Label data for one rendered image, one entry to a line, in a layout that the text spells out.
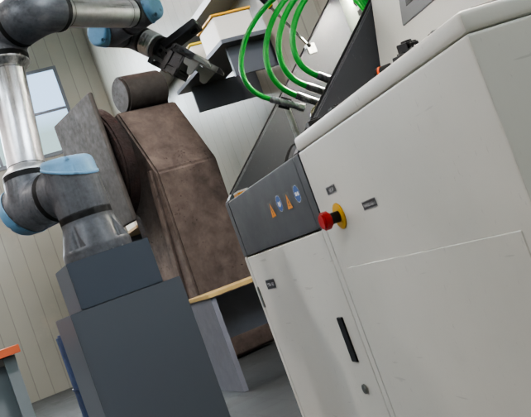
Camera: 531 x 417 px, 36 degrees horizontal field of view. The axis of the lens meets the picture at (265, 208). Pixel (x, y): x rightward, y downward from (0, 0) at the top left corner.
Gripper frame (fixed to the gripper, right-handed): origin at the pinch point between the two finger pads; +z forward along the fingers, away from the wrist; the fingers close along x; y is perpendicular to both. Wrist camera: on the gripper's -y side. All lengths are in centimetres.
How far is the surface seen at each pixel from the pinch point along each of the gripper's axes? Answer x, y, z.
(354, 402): 11, 55, 79
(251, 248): -10, 39, 30
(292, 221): 23, 25, 51
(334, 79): 35, -5, 49
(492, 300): 75, 18, 104
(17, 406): -50, 135, -40
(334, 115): 60, 3, 63
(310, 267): 21, 33, 59
